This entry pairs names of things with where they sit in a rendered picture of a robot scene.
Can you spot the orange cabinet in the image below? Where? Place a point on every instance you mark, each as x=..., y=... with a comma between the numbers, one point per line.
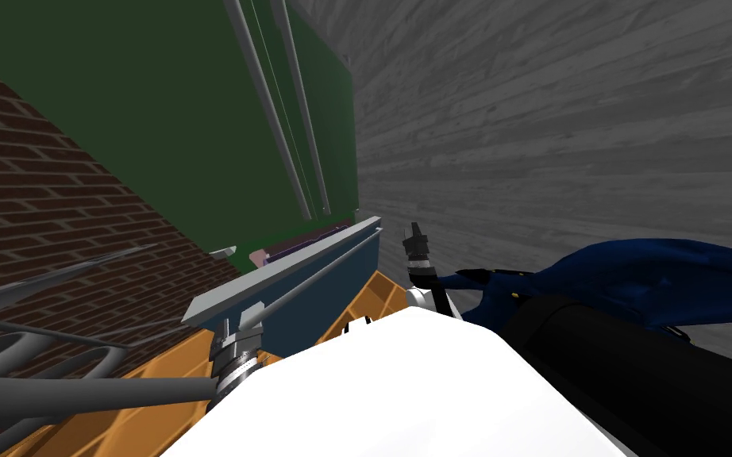
x=150, y=431

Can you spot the blue-grey drawer front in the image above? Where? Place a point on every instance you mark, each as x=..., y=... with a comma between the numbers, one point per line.
x=321, y=301

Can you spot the green cupboard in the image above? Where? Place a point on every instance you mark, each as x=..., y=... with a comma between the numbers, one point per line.
x=150, y=95

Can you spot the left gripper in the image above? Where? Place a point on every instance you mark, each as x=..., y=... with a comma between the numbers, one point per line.
x=234, y=346

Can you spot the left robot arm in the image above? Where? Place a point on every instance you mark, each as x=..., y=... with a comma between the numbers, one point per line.
x=238, y=376

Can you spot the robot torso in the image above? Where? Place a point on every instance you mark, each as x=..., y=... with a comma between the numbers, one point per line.
x=404, y=393

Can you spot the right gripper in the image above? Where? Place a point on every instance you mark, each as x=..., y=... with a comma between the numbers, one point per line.
x=415, y=244

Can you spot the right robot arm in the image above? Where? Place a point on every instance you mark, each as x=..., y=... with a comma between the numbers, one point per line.
x=626, y=381

